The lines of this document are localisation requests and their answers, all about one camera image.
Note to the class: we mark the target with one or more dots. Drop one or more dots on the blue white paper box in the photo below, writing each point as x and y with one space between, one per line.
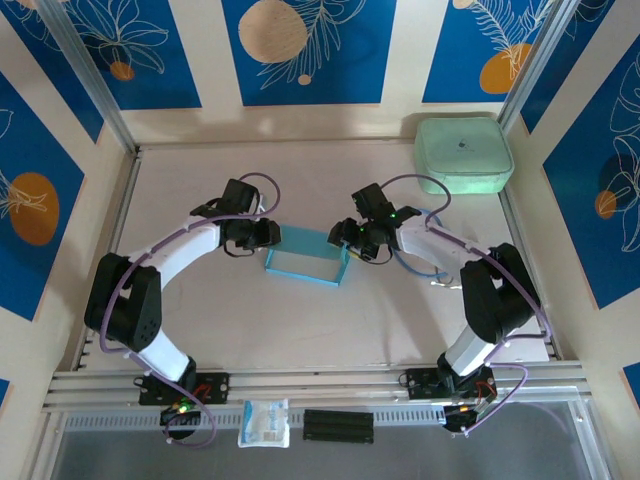
305 237

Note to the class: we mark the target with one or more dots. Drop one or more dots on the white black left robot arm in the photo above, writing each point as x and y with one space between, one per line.
130 305

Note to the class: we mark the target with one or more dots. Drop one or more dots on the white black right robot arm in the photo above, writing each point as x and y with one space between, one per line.
500 295

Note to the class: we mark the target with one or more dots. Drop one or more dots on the mint green zipper case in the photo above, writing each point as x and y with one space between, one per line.
462 155

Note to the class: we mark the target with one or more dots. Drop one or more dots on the white wipes packet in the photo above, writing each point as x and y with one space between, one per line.
264 422

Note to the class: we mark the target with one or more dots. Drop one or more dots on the black ribbed block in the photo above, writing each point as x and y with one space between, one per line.
339 426

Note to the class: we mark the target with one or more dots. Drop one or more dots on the black controller board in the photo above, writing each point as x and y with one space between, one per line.
182 422
460 420

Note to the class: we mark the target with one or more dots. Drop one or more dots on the aluminium side rail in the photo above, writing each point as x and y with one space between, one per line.
123 200
509 207

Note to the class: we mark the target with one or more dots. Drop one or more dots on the aluminium front frame rail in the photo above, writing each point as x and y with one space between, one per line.
320 385

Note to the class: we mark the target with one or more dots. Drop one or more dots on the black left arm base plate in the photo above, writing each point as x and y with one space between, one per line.
215 387

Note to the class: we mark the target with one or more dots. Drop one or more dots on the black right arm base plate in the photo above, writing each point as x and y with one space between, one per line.
420 385

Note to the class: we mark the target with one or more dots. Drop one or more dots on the aluminium frame post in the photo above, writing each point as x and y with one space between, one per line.
532 65
97 85

